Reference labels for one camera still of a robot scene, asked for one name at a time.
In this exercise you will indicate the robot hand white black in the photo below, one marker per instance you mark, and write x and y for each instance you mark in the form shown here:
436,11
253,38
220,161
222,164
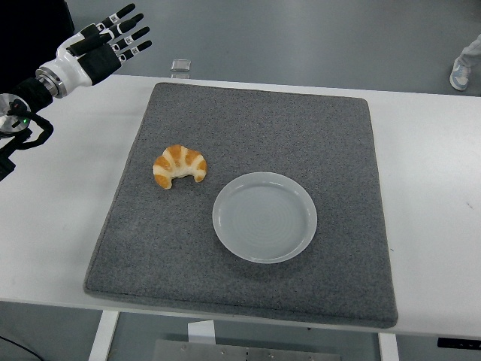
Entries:
73,65

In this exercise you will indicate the croissant bread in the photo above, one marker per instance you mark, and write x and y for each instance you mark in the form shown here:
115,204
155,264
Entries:
176,161

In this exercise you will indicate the grey round plate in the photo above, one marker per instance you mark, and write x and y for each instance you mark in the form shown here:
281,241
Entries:
263,218

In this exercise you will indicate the large black object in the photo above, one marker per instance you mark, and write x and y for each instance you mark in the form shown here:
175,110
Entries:
26,30

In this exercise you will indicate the small clear square box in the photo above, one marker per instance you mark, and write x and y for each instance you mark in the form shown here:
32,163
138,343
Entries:
181,65

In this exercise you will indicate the grey felt mat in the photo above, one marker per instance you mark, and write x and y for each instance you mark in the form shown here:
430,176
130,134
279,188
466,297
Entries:
263,131

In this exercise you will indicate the white table leg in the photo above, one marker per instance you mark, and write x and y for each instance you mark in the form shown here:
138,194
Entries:
389,347
103,334

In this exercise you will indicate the person's shoe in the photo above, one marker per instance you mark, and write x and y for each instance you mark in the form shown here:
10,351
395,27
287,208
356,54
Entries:
459,75

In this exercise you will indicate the person's leg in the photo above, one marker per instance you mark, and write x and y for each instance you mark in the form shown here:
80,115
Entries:
471,49

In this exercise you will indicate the black table control panel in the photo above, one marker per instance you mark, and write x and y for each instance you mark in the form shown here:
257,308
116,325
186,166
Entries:
458,343

